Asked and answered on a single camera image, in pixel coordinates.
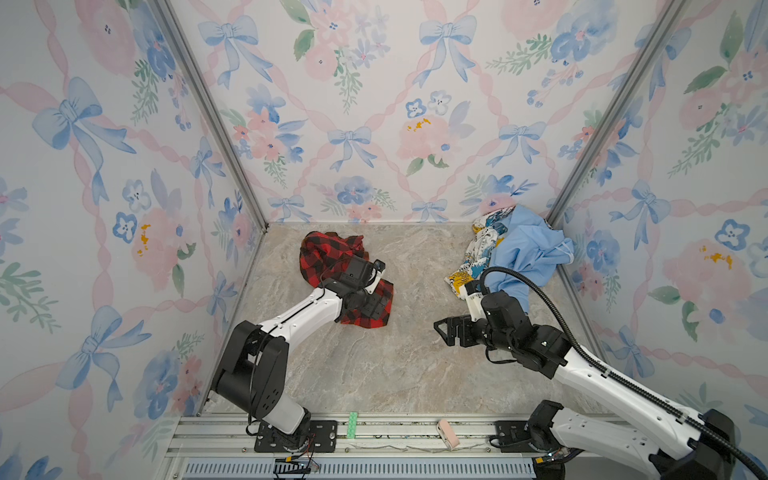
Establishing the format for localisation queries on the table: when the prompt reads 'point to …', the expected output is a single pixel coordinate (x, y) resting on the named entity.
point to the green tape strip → (352, 424)
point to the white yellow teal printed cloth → (487, 233)
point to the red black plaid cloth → (321, 254)
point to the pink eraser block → (447, 434)
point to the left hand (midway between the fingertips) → (370, 293)
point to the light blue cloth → (532, 246)
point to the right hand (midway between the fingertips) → (446, 321)
